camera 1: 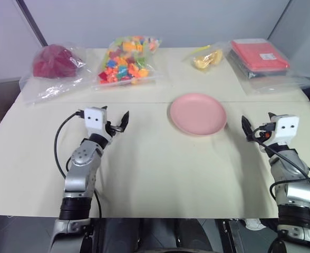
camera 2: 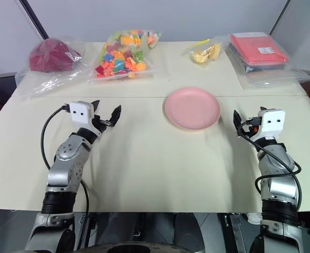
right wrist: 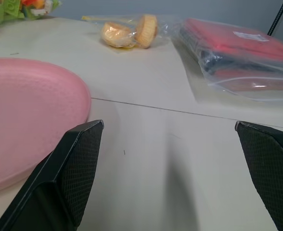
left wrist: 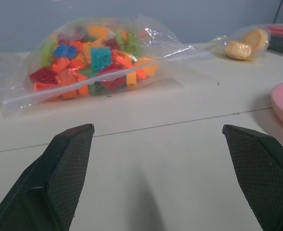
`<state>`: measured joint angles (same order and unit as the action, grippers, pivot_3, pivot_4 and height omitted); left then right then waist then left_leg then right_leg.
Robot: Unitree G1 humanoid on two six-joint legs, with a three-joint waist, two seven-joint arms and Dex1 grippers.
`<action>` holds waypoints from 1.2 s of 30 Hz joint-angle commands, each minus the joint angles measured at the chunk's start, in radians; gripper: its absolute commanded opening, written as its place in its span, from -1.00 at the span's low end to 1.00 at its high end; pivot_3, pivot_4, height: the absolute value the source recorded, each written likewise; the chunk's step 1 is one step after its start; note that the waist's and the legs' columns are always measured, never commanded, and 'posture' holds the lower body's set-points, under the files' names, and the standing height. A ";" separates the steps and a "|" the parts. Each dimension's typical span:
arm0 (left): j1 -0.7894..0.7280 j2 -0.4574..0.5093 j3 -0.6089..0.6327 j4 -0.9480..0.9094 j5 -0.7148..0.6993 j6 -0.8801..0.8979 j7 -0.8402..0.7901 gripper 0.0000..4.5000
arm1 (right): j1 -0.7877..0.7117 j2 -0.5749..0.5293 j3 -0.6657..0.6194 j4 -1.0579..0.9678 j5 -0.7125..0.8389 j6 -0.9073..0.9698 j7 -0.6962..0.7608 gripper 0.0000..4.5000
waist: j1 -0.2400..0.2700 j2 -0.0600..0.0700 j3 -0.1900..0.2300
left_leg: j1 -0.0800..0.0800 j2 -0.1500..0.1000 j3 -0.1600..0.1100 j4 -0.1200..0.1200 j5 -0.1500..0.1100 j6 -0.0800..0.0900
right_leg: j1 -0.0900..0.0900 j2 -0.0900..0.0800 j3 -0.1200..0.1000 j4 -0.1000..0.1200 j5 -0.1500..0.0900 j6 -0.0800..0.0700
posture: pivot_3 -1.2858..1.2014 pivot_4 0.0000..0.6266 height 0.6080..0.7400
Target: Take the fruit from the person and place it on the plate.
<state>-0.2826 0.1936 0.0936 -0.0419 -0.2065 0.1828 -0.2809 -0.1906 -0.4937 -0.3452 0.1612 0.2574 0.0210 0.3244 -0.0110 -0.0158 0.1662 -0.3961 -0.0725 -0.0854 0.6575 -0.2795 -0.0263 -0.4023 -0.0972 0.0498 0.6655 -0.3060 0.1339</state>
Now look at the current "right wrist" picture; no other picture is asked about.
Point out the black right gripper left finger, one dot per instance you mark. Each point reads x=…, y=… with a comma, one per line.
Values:
x=59, y=183

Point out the pink plastic plate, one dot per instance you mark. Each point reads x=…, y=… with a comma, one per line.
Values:
x=28, y=115

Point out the yellow tart shell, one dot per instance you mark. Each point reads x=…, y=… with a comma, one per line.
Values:
x=146, y=30
x=116, y=33

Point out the clear bag with red items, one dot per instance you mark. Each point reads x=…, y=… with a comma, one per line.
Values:
x=237, y=55

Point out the clear bag with tart shells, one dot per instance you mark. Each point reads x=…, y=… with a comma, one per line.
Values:
x=132, y=31

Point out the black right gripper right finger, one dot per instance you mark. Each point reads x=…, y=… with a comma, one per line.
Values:
x=273, y=168

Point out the bag of colourful toy bricks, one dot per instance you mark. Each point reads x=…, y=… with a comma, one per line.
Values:
x=16, y=9

